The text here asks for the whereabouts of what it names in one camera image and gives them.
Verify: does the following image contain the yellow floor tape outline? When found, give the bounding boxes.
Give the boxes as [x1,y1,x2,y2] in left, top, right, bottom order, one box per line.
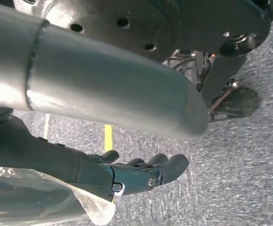
[44,113,114,153]

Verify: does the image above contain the black robot lower body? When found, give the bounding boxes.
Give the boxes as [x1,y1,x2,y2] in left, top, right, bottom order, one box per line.
[0,0,273,123]

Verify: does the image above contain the clear plastic cover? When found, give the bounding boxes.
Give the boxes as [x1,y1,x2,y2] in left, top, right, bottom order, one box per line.
[0,167,116,226]

